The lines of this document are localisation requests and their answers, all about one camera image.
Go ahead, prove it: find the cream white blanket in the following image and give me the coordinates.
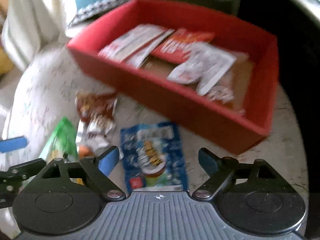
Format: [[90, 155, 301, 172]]
[[2, 0, 77, 72]]

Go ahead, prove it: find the red snack bag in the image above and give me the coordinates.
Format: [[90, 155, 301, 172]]
[[151, 28, 215, 64]]

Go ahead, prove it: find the dark coffee table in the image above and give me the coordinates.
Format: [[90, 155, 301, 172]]
[[232, 0, 320, 240]]

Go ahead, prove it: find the red cardboard box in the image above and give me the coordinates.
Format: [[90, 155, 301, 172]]
[[67, 0, 279, 154]]

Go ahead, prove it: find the green bamboo shoot packet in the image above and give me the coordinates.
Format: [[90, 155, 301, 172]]
[[38, 116, 86, 185]]

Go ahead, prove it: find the blue snack bag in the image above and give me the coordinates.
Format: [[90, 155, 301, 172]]
[[120, 121, 188, 193]]

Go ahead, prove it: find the brown snack bag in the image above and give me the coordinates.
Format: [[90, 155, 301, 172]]
[[75, 91, 118, 159]]

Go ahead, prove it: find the white red snack packet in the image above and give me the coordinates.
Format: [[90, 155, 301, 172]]
[[167, 42, 236, 96]]

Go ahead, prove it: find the white long snack packet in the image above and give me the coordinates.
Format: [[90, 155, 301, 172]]
[[99, 24, 174, 69]]

